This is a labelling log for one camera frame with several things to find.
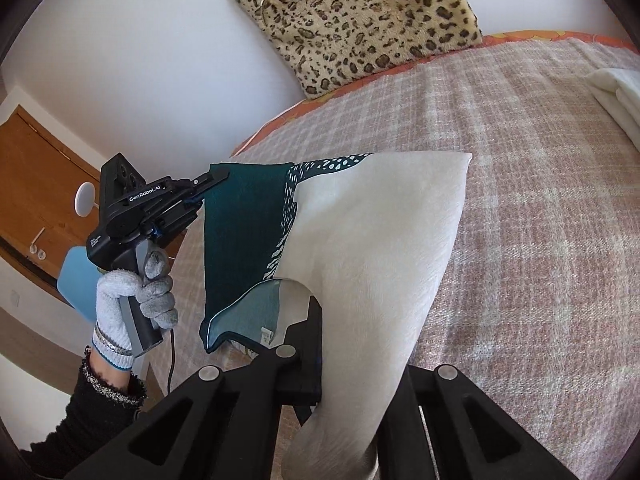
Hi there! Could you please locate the white clip lamp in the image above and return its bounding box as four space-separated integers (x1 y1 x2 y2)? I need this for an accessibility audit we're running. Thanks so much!
74 182 99 217

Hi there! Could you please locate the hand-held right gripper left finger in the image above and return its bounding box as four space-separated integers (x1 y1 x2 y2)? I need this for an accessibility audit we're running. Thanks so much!
65 296 323 480

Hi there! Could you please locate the light blue chair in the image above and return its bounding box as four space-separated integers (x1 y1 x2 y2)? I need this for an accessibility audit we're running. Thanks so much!
57 248 108 322

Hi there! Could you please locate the pink checked blanket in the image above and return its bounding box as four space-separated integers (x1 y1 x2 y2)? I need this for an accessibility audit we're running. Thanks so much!
147 35 640 480

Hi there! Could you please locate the wooden door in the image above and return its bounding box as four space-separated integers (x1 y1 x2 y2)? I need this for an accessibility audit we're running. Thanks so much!
0 104 109 288

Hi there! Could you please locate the white folded shirt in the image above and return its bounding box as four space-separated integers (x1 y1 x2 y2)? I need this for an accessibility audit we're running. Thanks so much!
584 66 640 152

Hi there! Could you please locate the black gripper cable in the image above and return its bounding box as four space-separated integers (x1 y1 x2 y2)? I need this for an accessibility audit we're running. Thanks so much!
165 329 177 398

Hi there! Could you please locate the leopard print pillow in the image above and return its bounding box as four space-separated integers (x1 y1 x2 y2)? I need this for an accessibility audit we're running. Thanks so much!
226 0 484 100

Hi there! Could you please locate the person's left hand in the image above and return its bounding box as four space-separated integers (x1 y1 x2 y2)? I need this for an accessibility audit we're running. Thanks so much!
92 252 179 361

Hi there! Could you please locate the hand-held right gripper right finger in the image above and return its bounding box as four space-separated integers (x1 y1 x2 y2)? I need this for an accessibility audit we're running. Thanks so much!
377 364 576 480

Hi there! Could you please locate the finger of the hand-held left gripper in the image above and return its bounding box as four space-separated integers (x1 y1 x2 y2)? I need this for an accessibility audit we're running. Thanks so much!
150 199 204 261
175 169 231 196

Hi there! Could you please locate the person's left forearm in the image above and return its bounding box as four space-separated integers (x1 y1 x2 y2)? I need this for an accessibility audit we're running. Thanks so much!
27 344 149 480

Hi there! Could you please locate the white teal printed t-shirt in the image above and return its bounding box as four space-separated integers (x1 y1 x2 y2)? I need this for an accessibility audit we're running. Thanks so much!
200 151 473 480

